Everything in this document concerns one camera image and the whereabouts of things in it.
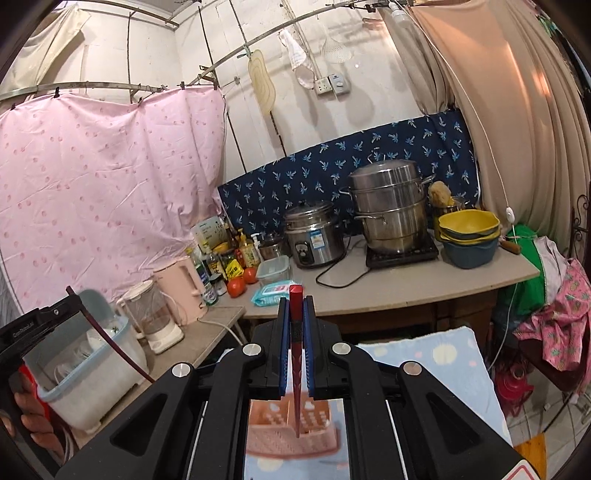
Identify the green cloth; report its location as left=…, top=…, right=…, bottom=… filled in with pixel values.
left=501, top=223, right=548, bottom=320

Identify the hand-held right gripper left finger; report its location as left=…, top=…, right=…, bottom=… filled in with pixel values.
left=55, top=296, right=294, bottom=480

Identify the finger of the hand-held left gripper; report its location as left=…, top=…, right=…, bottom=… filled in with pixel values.
left=45, top=294, right=86, bottom=329

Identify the black iron frame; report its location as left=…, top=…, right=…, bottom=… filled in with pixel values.
left=572, top=193, right=591, bottom=260

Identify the red patterned chopstick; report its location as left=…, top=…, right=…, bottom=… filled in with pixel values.
left=288, top=285, right=304, bottom=438
left=65, top=285, right=157, bottom=384

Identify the red plastic item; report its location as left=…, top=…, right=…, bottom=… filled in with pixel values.
left=496, top=364, right=523, bottom=408

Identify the pink perforated utensil holder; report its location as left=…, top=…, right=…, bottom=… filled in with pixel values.
left=245, top=399, right=345, bottom=463

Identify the white blender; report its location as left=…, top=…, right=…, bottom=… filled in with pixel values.
left=115, top=279, right=185, bottom=356

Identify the blue dotted tablecloth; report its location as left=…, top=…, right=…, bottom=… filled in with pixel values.
left=216, top=325, right=514, bottom=480

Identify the blue white dish bin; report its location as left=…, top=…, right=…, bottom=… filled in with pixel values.
left=23, top=288, right=151, bottom=433

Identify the blue bowl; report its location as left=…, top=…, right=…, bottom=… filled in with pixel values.
left=440, top=233, right=502, bottom=270

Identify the pink floral garment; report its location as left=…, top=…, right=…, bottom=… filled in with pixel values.
left=514, top=258, right=591, bottom=371

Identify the white wall socket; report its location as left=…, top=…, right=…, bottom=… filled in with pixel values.
left=313, top=72, right=351, bottom=98

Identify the silver rice cooker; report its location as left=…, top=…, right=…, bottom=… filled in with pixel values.
left=282, top=199, right=347, bottom=270

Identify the white power cable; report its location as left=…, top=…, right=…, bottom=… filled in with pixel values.
left=198, top=318, right=246, bottom=345

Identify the curved metal curtain rail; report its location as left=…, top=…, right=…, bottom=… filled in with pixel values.
left=0, top=0, right=393, bottom=103

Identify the tan loofah sponge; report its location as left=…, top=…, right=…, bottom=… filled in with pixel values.
left=427, top=180, right=454, bottom=211

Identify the beige hanging board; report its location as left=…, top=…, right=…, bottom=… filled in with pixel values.
left=247, top=48, right=278, bottom=114

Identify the blue wet wipes pack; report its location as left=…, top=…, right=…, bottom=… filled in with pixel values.
left=250, top=279, right=297, bottom=308

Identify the stainless steel steamer pot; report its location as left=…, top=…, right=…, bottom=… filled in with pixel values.
left=339, top=159, right=437, bottom=256

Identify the yellow pump bottle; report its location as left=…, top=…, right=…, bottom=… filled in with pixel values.
left=239, top=233, right=262, bottom=269

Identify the white hanging cloth bag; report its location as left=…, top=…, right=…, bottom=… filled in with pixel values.
left=278, top=28, right=317, bottom=90

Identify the clear food container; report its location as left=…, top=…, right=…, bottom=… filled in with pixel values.
left=255, top=256, right=291, bottom=286

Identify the cream hanging cloth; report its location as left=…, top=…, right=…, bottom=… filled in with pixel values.
left=8, top=4, right=93, bottom=89

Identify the pink dotted curtain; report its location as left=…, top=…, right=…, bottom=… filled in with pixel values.
left=0, top=85, right=228, bottom=317

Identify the black induction cooker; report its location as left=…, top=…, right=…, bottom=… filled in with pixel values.
left=365, top=234, right=440, bottom=270

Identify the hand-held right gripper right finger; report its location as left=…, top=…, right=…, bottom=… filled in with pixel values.
left=301, top=295, right=527, bottom=480

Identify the pink electric kettle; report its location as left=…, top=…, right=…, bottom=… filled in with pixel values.
left=152, top=255, right=209, bottom=326

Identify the person's left hand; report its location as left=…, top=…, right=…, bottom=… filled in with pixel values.
left=11, top=374, right=65, bottom=467

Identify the black power cable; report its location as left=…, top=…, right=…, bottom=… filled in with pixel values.
left=315, top=257, right=371, bottom=289

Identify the dark sauce bottle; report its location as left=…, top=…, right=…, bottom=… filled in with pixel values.
left=220, top=216, right=236, bottom=260

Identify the white carton box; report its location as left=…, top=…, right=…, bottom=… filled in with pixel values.
left=193, top=216, right=225, bottom=253

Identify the navy leaf-print cloth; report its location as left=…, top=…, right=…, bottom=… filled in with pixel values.
left=217, top=110, right=481, bottom=241

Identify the beige curtain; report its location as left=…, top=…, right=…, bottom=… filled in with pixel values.
left=379, top=0, right=591, bottom=261

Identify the green glass bottle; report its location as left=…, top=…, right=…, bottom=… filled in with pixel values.
left=184, top=246, right=206, bottom=278

